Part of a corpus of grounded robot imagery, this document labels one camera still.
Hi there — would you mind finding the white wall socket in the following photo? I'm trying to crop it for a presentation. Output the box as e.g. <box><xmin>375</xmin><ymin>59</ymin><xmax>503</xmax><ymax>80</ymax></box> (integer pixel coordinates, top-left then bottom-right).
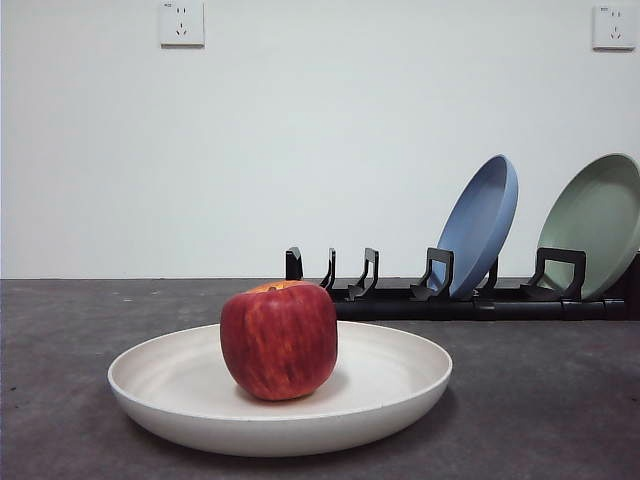
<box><xmin>592</xmin><ymin>4</ymin><xmax>629</xmax><ymax>51</ymax></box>
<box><xmin>159</xmin><ymin>0</ymin><xmax>206</xmax><ymax>49</ymax></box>

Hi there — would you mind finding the pale yellow plate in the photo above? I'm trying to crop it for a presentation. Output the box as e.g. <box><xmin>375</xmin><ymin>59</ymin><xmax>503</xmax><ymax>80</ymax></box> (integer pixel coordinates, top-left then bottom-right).
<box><xmin>106</xmin><ymin>320</ymin><xmax>455</xmax><ymax>458</ymax></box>

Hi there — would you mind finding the blue plate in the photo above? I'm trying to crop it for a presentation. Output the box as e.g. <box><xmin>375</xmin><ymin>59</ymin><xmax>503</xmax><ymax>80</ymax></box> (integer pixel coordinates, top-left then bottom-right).
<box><xmin>430</xmin><ymin>153</ymin><xmax>520</xmax><ymax>301</ymax></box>

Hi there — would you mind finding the red apple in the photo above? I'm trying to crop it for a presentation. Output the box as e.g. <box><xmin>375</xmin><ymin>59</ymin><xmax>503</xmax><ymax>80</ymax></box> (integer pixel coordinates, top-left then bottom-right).
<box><xmin>220</xmin><ymin>280</ymin><xmax>339</xmax><ymax>402</ymax></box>

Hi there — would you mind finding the black plate rack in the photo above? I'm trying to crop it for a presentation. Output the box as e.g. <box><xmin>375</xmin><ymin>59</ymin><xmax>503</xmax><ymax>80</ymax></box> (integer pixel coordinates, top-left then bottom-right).
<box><xmin>285</xmin><ymin>246</ymin><xmax>627</xmax><ymax>322</ymax></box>

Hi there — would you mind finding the green plate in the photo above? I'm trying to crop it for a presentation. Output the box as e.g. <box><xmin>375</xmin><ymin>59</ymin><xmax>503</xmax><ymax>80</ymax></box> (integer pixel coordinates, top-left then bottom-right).
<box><xmin>537</xmin><ymin>152</ymin><xmax>640</xmax><ymax>301</ymax></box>

